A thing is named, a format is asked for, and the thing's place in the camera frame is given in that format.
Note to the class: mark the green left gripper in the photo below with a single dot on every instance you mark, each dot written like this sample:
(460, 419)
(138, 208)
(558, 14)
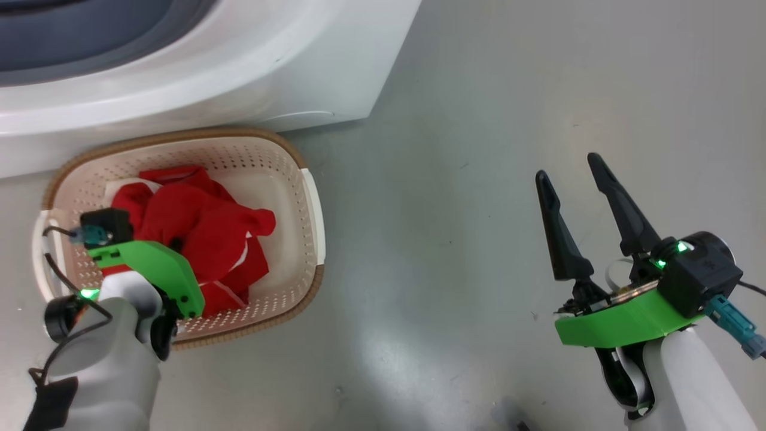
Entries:
(161, 266)

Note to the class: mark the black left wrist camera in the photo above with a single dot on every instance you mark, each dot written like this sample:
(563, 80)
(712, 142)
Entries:
(111, 221)

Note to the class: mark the red and white garment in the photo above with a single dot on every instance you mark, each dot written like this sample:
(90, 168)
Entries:
(203, 221)

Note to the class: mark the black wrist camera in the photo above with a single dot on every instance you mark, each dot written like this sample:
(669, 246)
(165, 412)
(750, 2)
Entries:
(700, 269)
(111, 221)

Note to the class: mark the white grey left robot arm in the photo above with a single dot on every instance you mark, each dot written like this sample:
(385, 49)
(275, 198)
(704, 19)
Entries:
(102, 371)

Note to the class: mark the cream perforated basket brown rim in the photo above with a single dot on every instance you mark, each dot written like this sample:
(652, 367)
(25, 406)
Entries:
(281, 179)

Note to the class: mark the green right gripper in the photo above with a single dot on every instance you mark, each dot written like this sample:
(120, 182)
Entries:
(622, 323)

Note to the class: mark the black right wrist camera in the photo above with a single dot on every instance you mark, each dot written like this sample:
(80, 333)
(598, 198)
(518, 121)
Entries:
(700, 269)

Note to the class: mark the grey rubber door gasket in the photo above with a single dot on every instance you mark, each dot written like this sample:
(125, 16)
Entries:
(90, 42)

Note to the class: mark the white front-load washing machine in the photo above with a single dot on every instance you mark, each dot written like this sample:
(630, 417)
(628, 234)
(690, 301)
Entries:
(239, 78)

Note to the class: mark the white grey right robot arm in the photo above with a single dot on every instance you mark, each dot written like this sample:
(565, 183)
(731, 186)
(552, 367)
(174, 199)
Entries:
(688, 389)

